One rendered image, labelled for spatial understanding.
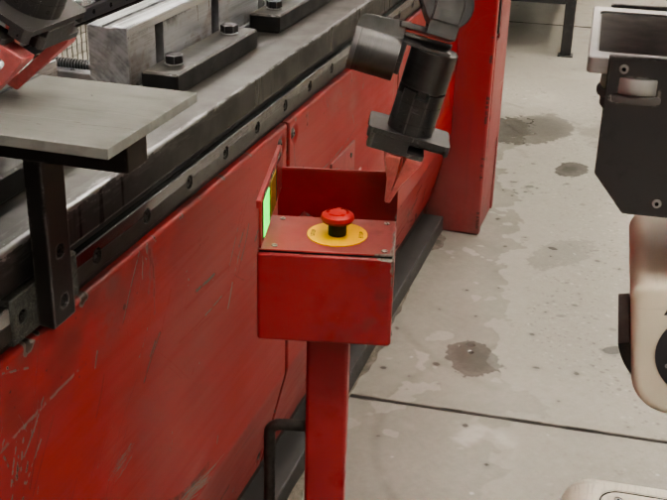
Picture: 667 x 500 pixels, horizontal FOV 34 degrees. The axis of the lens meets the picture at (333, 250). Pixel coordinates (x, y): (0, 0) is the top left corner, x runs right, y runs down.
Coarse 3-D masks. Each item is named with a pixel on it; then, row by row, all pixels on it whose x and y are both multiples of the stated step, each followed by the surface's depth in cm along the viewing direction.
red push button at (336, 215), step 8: (336, 208) 129; (344, 208) 129; (328, 216) 128; (336, 216) 127; (344, 216) 127; (352, 216) 128; (328, 224) 128; (336, 224) 127; (344, 224) 127; (336, 232) 128; (344, 232) 129
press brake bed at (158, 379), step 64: (320, 64) 187; (256, 128) 161; (320, 128) 190; (448, 128) 310; (192, 192) 143; (256, 192) 164; (128, 256) 126; (192, 256) 144; (256, 256) 168; (0, 320) 102; (128, 320) 128; (192, 320) 147; (256, 320) 173; (0, 384) 103; (64, 384) 115; (128, 384) 131; (192, 384) 150; (256, 384) 177; (0, 448) 105; (64, 448) 117; (128, 448) 134; (192, 448) 154; (256, 448) 192
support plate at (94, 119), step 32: (0, 96) 102; (32, 96) 103; (64, 96) 103; (96, 96) 103; (128, 96) 103; (160, 96) 104; (192, 96) 104; (0, 128) 94; (32, 128) 94; (64, 128) 94; (96, 128) 94; (128, 128) 95
